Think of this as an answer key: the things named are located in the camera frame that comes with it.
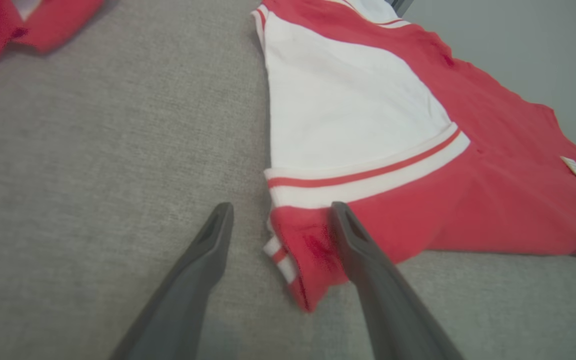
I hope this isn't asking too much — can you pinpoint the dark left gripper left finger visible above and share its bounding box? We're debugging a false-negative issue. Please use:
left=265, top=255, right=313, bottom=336
left=109, top=201, right=235, bottom=360

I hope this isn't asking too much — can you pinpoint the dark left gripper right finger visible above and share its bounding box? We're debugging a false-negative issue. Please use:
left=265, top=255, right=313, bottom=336
left=328, top=201, right=465, bottom=360

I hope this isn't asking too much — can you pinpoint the red white jersey top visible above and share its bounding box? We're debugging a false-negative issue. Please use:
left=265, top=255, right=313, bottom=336
left=250, top=0, right=576, bottom=313

